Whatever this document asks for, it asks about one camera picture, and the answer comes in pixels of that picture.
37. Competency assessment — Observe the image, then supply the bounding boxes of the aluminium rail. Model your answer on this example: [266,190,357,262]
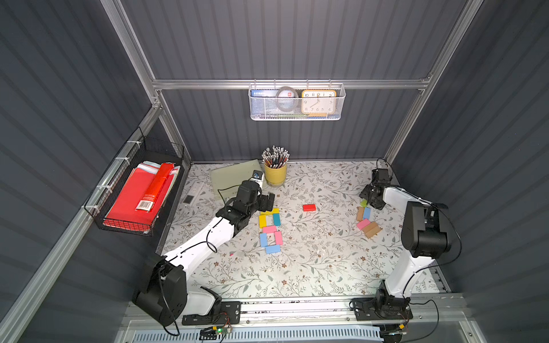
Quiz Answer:
[239,294,471,327]

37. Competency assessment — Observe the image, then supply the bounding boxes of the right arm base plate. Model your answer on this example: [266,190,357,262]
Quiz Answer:
[349,297,413,322]

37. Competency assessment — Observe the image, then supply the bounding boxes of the red folder stack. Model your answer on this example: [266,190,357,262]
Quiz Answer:
[103,161,180,234]

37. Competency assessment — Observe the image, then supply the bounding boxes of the pale green book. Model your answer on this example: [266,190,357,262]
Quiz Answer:
[210,159,262,200]

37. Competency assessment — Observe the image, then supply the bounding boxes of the teal block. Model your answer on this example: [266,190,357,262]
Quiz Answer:
[272,214,281,227]

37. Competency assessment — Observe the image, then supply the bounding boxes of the natural wood block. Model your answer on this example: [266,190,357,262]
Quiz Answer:
[363,222,381,239]
[356,207,365,222]

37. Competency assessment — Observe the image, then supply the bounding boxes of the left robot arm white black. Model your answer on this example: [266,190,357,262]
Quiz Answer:
[132,170,275,328]

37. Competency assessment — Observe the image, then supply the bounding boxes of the bundle of pencils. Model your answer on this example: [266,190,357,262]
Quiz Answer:
[262,146,290,169]

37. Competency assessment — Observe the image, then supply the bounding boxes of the yellow block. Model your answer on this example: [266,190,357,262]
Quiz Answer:
[259,215,267,228]
[260,208,280,216]

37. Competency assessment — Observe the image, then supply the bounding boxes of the red long box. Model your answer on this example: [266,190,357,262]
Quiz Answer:
[136,163,174,212]

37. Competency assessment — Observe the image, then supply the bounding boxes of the white wire wall basket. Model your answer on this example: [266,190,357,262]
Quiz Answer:
[248,81,346,121]

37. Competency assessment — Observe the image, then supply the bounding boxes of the yellow alarm clock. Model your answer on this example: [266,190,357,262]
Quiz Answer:
[301,89,337,117]

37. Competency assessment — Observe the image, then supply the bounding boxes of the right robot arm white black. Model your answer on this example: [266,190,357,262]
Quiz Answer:
[360,168,452,311]

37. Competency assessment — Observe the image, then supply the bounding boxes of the yellow pencil cup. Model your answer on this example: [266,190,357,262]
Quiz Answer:
[264,164,287,187]

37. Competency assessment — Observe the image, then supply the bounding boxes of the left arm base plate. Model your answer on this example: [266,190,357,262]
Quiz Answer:
[182,301,242,326]

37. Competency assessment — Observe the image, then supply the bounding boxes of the white remote control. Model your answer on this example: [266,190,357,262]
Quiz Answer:
[183,181,204,207]

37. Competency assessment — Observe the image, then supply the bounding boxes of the long pink block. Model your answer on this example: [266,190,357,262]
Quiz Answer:
[356,219,371,230]

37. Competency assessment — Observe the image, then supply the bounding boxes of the red block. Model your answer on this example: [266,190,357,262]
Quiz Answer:
[303,204,317,212]

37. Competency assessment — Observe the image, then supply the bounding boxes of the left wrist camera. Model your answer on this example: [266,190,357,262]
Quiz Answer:
[250,170,264,189]

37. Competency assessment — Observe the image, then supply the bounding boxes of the light blue block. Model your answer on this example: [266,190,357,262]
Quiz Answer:
[265,244,281,254]
[260,233,268,247]

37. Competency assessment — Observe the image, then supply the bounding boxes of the black wire side basket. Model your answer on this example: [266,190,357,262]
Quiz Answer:
[84,129,185,236]

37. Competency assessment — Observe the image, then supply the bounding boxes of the grey tape roll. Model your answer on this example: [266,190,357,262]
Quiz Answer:
[275,87,298,114]

